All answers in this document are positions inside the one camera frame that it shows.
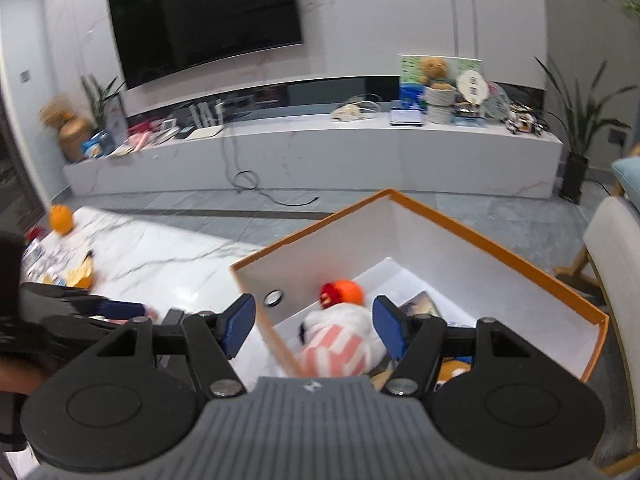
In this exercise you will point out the small leafy plant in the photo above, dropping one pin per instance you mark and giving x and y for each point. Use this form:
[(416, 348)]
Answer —
[(100, 100)]

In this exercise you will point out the yellow crochet banana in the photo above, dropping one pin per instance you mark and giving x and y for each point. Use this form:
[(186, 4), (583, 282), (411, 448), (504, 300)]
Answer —
[(80, 275)]

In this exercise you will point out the small toy vehicles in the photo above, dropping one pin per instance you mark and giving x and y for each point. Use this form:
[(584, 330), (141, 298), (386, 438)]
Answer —
[(525, 125)]

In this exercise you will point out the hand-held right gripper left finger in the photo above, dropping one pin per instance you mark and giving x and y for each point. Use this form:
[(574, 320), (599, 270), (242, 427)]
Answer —
[(240, 325)]

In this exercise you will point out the white standing sign card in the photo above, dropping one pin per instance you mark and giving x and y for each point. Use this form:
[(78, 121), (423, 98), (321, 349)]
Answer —
[(117, 120)]

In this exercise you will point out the colourful painting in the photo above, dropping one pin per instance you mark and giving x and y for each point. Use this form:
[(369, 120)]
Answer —
[(410, 85)]

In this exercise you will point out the tall potted plant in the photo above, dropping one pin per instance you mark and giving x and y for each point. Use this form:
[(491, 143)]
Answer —
[(580, 125)]

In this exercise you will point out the black wall television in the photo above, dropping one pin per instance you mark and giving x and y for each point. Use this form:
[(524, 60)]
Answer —
[(200, 15)]

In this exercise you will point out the gold vase with dried flowers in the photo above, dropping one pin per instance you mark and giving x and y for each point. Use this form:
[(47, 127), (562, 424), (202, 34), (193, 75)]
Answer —
[(75, 135)]

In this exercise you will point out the pink packets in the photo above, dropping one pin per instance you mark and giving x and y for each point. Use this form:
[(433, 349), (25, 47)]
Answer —
[(145, 137)]

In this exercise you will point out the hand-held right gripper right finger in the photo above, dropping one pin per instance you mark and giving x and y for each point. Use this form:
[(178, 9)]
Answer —
[(387, 327)]

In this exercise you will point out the person's left hand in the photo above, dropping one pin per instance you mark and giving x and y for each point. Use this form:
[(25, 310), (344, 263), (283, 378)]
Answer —
[(15, 375)]

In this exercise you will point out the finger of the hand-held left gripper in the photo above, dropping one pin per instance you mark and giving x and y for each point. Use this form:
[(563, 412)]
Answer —
[(120, 308)]

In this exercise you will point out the blue snack bags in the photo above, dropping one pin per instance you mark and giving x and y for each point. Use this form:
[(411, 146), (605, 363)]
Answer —
[(97, 145)]

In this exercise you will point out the light blue cushion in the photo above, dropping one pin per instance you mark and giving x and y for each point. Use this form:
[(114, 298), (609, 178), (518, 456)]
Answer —
[(627, 175)]

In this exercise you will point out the small round mirror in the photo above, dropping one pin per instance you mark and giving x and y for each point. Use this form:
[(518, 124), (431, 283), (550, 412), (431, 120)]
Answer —
[(273, 299)]

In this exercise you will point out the panda plush with striped front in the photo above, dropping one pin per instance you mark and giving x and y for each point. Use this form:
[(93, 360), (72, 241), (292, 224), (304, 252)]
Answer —
[(335, 345)]

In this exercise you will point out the white router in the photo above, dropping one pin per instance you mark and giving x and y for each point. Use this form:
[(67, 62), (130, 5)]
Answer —
[(205, 127)]

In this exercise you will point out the silver laptop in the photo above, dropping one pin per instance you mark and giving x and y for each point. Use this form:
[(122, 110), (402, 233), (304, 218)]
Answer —
[(406, 119)]

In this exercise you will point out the round white hand fan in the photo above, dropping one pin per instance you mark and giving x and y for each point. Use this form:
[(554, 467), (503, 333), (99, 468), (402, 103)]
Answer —
[(472, 87)]

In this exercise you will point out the glossy booklet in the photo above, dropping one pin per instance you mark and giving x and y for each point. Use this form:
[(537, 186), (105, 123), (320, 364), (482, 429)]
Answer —
[(422, 305)]

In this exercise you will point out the scattered papers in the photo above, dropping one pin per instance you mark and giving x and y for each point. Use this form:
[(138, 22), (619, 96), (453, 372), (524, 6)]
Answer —
[(45, 260)]

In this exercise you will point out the crochet orange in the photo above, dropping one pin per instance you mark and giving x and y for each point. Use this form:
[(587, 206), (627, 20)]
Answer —
[(345, 292)]

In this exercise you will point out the brown teddy bear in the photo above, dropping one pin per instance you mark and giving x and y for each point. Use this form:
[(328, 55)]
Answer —
[(434, 70)]

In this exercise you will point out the white armchair with wooden frame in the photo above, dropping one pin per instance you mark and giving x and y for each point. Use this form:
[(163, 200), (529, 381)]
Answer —
[(617, 270)]

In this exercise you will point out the white marble media console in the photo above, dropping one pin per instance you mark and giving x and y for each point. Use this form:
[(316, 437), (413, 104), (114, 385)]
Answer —
[(350, 155)]

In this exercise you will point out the round patterned plate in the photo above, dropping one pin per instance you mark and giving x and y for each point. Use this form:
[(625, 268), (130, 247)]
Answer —
[(497, 102)]

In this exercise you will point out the orange fruit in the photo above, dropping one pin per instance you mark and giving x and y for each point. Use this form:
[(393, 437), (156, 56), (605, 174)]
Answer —
[(61, 219)]

